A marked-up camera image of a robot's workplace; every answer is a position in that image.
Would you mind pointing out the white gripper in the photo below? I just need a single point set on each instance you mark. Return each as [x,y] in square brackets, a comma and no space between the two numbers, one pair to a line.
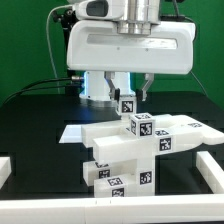
[97,46]

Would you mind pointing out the white tagged cube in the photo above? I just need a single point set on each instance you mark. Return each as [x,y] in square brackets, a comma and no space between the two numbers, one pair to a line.
[126,105]
[142,124]

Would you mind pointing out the white chair back frame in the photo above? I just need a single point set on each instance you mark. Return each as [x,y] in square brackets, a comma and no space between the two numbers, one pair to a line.
[113,141]

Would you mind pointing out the white chair seat part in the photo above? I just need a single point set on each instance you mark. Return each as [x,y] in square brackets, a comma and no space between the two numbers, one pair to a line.
[145,176]

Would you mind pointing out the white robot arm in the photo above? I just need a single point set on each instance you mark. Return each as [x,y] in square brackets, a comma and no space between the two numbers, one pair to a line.
[140,16]

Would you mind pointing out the white right fence bar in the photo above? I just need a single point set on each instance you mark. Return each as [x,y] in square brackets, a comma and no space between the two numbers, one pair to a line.
[210,171]

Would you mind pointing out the white fence bar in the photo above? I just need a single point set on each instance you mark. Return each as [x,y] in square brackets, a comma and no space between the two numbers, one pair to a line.
[210,171]
[125,210]
[5,170]

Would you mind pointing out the white front fence bar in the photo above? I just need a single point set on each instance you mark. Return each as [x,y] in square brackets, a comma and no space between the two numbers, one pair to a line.
[125,210]

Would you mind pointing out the white left fence bar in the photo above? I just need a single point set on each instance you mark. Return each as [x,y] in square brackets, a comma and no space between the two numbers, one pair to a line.
[5,170]

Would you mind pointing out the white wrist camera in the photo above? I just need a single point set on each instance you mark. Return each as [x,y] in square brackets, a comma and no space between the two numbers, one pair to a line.
[100,9]

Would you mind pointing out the white marker base plate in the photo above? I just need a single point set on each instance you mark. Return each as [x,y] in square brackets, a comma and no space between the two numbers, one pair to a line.
[71,134]

